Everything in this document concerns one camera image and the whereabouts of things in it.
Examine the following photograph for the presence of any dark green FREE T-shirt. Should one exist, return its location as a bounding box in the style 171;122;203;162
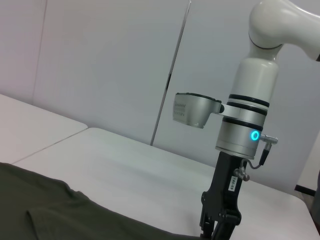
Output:
0;161;219;240

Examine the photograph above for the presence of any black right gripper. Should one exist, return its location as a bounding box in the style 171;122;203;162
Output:
199;150;248;240

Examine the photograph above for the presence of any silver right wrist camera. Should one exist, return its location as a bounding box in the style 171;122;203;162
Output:
172;92;225;130

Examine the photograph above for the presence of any right gripper cable with plug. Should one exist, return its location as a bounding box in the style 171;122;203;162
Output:
233;133;279;182

